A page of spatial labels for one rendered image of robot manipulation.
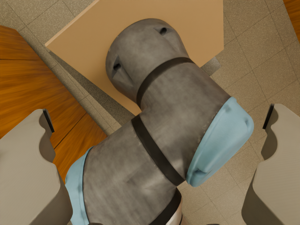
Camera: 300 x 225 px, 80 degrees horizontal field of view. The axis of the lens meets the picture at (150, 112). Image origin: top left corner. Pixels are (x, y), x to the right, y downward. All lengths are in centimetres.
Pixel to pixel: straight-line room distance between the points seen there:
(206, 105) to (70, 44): 20
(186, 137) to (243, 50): 150
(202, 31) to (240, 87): 131
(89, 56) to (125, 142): 15
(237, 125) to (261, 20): 158
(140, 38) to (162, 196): 22
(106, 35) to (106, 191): 22
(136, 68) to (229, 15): 141
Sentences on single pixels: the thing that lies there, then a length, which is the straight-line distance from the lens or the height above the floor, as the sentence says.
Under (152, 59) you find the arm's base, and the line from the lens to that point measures 27.
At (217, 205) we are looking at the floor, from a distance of 216.
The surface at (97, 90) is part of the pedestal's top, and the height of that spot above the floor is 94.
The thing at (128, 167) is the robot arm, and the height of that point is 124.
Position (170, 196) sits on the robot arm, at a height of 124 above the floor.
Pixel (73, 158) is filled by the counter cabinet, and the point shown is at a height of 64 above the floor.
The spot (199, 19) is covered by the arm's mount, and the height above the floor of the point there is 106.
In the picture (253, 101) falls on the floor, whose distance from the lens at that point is 180.
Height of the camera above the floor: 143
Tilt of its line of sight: 73 degrees down
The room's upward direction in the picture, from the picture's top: 159 degrees clockwise
